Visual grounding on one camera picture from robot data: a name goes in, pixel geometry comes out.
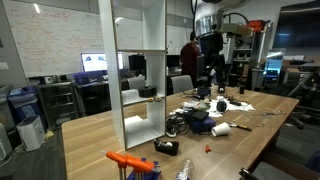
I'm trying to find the black tape dispenser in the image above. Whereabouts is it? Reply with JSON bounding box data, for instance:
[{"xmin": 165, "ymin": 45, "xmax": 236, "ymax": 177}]
[{"xmin": 153, "ymin": 139, "xmax": 179, "ymax": 156}]

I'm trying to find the dark blue box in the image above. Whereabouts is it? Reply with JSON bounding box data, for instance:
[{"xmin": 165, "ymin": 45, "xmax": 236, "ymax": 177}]
[{"xmin": 184, "ymin": 110, "xmax": 216, "ymax": 135}]

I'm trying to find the robot arm with silver segment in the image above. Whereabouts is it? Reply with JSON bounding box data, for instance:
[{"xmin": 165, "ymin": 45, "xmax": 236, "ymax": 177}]
[{"xmin": 190, "ymin": 0, "xmax": 253, "ymax": 93}]

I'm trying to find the black flat device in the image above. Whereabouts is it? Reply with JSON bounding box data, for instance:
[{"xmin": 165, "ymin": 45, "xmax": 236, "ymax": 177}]
[{"xmin": 191, "ymin": 110, "xmax": 209, "ymax": 122}]

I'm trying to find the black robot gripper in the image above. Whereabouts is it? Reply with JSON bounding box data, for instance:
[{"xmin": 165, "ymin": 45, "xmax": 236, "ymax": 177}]
[{"xmin": 215, "ymin": 55, "xmax": 225, "ymax": 93}]

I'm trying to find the whiteboard on wall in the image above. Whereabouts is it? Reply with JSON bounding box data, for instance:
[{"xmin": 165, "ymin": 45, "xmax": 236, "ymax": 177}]
[{"xmin": 3, "ymin": 0, "xmax": 104, "ymax": 77}]

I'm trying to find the person in dark red shirt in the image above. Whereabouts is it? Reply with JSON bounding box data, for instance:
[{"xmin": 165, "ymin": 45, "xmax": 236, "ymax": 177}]
[{"xmin": 180, "ymin": 31, "xmax": 201, "ymax": 86}]

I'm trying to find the clear plastic water bottle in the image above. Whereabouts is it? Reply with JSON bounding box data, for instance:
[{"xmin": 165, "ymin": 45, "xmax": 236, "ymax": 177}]
[{"xmin": 176, "ymin": 158, "xmax": 194, "ymax": 180}]

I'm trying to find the lit computer monitor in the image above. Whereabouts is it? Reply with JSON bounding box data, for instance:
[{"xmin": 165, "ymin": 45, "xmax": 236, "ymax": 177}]
[{"xmin": 81, "ymin": 53, "xmax": 109, "ymax": 72}]

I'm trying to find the white air purifier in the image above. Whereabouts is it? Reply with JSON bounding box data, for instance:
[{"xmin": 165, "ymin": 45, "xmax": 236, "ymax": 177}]
[{"xmin": 16, "ymin": 116, "xmax": 46, "ymax": 151}]

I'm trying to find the blue recycling bin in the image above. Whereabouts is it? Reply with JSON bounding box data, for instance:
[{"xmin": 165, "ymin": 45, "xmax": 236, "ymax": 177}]
[{"xmin": 8, "ymin": 86, "xmax": 43, "ymax": 125}]

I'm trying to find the black metal shelving cart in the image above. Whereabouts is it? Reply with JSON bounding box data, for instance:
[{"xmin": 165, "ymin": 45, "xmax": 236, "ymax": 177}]
[{"xmin": 37, "ymin": 82, "xmax": 79, "ymax": 130}]

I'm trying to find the white cloth on table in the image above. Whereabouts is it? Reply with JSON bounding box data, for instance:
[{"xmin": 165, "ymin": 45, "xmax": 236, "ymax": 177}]
[{"xmin": 172, "ymin": 96, "xmax": 255, "ymax": 117}]

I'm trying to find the white paper cup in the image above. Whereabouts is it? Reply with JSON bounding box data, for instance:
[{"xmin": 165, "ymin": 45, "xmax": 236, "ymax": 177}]
[{"xmin": 211, "ymin": 122, "xmax": 231, "ymax": 137}]

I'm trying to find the small black cup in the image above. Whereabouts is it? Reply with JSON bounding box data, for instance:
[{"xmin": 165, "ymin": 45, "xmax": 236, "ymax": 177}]
[{"xmin": 239, "ymin": 87, "xmax": 245, "ymax": 94}]

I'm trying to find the white open shelf unit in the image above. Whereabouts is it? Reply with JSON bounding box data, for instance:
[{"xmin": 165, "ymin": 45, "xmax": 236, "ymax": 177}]
[{"xmin": 98, "ymin": 0, "xmax": 167, "ymax": 149}]

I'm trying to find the small orange object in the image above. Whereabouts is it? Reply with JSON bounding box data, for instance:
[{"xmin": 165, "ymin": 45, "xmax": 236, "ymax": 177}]
[{"xmin": 205, "ymin": 145, "xmax": 211, "ymax": 153}]

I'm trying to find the black round tape roll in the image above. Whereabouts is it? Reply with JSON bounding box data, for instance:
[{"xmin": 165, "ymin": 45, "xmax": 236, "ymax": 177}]
[{"xmin": 138, "ymin": 86, "xmax": 157, "ymax": 98}]

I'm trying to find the screwdriver with dark handle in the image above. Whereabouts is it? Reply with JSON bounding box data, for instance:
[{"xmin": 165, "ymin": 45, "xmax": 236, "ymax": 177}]
[{"xmin": 228, "ymin": 122, "xmax": 252, "ymax": 131}]

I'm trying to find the grey office chair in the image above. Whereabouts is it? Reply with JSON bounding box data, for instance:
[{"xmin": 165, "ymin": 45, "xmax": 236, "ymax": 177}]
[
  {"xmin": 171, "ymin": 75, "xmax": 193, "ymax": 94},
  {"xmin": 128, "ymin": 76, "xmax": 146, "ymax": 89}
]

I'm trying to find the black coiled cable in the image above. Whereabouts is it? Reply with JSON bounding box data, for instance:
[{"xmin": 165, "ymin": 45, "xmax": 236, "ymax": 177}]
[{"xmin": 165, "ymin": 113, "xmax": 191, "ymax": 139}]

